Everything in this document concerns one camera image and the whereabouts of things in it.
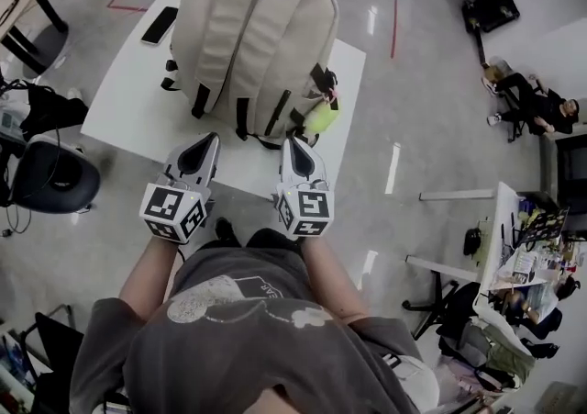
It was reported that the green plush toy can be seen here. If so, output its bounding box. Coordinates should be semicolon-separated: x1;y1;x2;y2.
305;97;341;133

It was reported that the black shell chair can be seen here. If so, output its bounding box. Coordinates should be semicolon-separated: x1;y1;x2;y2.
11;135;101;216

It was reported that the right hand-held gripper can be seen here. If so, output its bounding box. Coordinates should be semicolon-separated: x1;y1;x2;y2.
274;137;332;242

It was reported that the person's grey printed t-shirt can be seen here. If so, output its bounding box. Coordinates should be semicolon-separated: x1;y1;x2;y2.
68;246;427;414

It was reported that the black folding chair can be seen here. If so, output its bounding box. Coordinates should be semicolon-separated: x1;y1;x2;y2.
20;306;86;404

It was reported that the black office chair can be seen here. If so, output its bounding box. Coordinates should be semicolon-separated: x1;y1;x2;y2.
402;272;482;352

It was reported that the black pouch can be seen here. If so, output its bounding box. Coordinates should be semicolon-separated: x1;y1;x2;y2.
462;227;482;257

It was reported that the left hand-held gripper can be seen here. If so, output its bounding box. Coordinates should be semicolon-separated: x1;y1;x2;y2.
138;131;222;246

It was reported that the cluttered white desk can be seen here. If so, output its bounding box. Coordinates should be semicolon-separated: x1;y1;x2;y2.
405;181;587;308

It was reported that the white table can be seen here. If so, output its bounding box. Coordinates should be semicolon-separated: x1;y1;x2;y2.
81;0;368;202

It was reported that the black equipment case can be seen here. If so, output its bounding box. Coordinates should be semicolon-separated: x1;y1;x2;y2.
460;0;522;35

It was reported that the red floor tape strip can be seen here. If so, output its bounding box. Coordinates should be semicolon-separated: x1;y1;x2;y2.
390;0;399;60

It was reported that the olive jacket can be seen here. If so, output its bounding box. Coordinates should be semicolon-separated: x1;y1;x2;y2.
481;324;536;384

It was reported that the person's left forearm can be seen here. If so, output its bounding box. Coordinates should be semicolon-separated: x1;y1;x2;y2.
118;237;187;324

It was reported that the beige backpack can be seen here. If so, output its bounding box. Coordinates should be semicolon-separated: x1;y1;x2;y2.
160;0;341;151

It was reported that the black smartphone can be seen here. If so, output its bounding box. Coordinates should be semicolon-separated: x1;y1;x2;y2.
139;6;179;45

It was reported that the person's right forearm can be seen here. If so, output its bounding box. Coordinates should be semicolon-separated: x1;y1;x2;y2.
300;237;371;324

